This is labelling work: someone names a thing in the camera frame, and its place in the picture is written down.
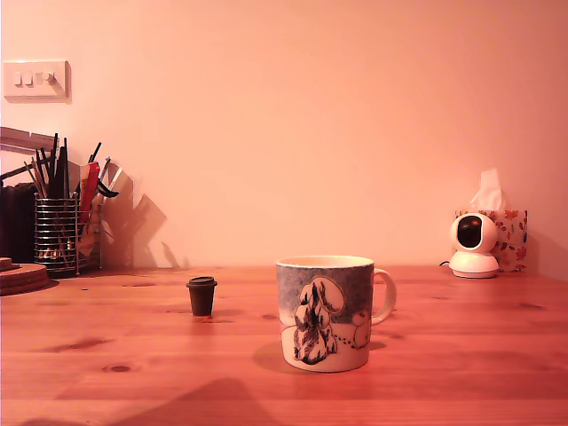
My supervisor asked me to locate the black chopstick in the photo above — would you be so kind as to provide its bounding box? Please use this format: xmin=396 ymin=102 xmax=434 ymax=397
xmin=34 ymin=148 xmax=51 ymax=199

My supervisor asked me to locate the white tissue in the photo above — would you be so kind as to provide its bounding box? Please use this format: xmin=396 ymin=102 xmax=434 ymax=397
xmin=469 ymin=167 xmax=507 ymax=211

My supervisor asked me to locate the small white round camera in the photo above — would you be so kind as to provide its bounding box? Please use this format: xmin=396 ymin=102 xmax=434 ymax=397
xmin=447 ymin=211 xmax=501 ymax=280

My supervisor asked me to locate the mug with snowy tree print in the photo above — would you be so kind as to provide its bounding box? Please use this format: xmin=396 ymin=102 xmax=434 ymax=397
xmin=274 ymin=254 xmax=398 ymax=374

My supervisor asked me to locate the grey metal shelf rail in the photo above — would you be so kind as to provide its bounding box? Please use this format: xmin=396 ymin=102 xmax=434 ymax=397
xmin=0 ymin=126 xmax=83 ymax=170

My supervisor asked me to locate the round cork trivet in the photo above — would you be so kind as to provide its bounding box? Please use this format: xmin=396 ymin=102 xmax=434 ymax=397
xmin=0 ymin=263 xmax=48 ymax=297

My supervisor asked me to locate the black flat tapered utensil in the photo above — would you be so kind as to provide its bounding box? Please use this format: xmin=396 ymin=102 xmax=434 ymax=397
xmin=53 ymin=137 xmax=71 ymax=200

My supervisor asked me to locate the steel spatula blade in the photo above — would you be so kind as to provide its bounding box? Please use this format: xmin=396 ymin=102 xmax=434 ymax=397
xmin=106 ymin=162 xmax=134 ymax=196

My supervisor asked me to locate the white wall switch plate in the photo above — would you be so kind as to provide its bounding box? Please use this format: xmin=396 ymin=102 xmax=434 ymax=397
xmin=3 ymin=59 xmax=72 ymax=105

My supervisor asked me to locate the floral tissue box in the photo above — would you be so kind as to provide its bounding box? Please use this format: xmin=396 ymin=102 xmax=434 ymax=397
xmin=454 ymin=209 xmax=529 ymax=272

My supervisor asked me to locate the dark brown coffee capsule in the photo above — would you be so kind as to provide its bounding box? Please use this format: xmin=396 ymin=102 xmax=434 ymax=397
xmin=185 ymin=275 xmax=218 ymax=318

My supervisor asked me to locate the red utensil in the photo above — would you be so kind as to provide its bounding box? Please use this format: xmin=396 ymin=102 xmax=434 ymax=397
xmin=78 ymin=162 xmax=100 ymax=223

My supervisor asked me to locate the round wire utensil holder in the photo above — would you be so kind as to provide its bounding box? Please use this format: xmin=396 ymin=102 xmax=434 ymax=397
xmin=33 ymin=196 xmax=82 ymax=272

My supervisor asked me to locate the thin black stick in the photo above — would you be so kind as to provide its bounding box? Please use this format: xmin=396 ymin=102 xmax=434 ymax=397
xmin=47 ymin=131 xmax=60 ymax=179

